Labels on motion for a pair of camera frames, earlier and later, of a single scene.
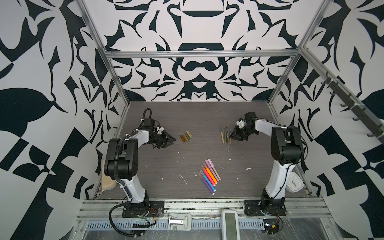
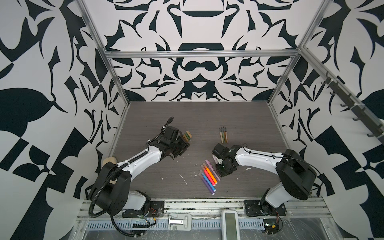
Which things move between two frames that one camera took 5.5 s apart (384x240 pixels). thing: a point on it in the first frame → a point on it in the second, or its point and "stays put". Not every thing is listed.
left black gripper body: [161, 140] → [178, 147]
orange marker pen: [210, 173] stays put
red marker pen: [208, 175] stays put
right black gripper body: [242, 133] → [222, 169]
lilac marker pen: [212, 170] stays put
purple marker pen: [206, 183] stays put
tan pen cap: [189, 134] stays put
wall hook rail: [364, 116] stays put
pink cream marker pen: [214, 169] → [215, 160]
